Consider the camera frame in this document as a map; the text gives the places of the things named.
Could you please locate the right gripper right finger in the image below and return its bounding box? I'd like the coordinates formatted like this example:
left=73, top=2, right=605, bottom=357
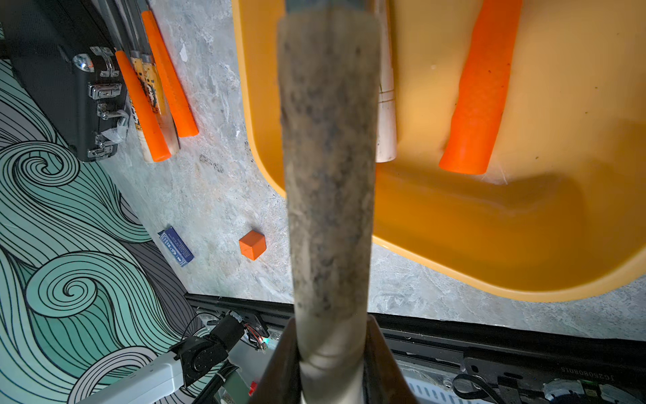
left=363, top=315, right=417, bottom=403

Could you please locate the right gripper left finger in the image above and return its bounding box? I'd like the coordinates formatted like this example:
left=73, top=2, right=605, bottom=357
left=248, top=318, right=302, bottom=404

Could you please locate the wooden handle sickle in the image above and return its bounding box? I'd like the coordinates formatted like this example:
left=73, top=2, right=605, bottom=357
left=115, top=0, right=180, bottom=156
left=373, top=0, right=397, bottom=163
left=278, top=1, right=381, bottom=403

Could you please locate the orange handle sickle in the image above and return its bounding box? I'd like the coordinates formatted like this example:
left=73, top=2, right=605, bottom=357
left=132, top=0, right=200, bottom=138
left=439, top=1, right=523, bottom=175
left=99, top=1, right=172, bottom=163

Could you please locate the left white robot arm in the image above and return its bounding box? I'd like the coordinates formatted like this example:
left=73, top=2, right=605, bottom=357
left=82, top=315, right=245, bottom=403

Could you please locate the black ribbed storage case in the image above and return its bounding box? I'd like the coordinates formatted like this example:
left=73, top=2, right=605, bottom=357
left=1, top=1, right=128, bottom=162

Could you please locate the small orange block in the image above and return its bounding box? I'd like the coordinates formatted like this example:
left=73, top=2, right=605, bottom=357
left=239, top=230, right=267, bottom=261

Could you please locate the blue card pack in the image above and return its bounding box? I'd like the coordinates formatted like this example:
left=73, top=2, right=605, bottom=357
left=157, top=227, right=194, bottom=267

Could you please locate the yellow plastic tray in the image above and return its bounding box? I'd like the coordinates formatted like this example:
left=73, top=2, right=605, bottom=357
left=230, top=0, right=646, bottom=304

